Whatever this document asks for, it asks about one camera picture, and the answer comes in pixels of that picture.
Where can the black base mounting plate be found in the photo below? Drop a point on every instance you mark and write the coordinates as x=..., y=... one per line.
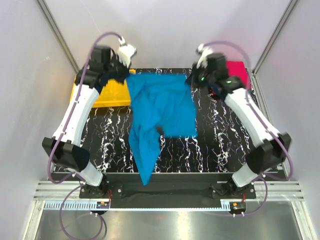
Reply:
x=191, y=191

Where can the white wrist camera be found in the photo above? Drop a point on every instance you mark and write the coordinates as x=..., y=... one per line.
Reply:
x=204, y=52
x=125, y=52

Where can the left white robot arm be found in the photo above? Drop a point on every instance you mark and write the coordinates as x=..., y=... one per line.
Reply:
x=63, y=148

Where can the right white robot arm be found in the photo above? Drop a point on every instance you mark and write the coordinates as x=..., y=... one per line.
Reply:
x=270, y=146

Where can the blue t shirt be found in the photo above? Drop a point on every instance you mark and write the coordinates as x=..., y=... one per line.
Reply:
x=158, y=101

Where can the yellow plastic tray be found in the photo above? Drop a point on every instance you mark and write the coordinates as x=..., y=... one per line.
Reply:
x=112, y=95

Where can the slotted cable duct rail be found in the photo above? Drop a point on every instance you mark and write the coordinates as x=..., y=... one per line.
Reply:
x=82, y=205

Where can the folded pink t shirt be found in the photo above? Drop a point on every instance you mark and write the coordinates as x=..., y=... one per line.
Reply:
x=237, y=70

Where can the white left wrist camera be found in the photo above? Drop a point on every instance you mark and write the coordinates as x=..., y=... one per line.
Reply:
x=125, y=52

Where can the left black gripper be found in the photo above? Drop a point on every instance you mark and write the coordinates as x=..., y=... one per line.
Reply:
x=125, y=70

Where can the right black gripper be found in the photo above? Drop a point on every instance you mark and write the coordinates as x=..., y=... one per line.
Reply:
x=194, y=84

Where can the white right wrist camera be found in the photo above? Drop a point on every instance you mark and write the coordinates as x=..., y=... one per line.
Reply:
x=204, y=52

